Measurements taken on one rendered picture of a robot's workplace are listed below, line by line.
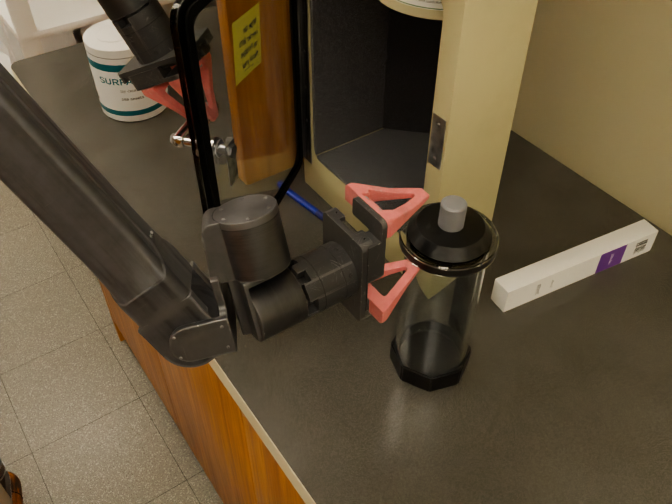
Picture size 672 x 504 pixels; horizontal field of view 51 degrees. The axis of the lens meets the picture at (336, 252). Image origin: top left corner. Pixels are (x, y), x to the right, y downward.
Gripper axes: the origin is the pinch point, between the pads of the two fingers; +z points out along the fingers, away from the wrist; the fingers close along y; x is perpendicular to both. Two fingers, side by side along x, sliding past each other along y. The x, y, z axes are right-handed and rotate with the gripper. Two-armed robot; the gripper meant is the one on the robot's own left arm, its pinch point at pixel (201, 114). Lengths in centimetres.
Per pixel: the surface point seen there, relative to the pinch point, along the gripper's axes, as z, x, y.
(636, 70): 30, -38, -45
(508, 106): 13.9, -9.3, -33.6
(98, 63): -1.0, -28.2, 38.3
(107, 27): -4, -36, 39
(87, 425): 84, -9, 104
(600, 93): 34, -41, -39
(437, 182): 17.8, -1.9, -24.6
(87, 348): 79, -32, 117
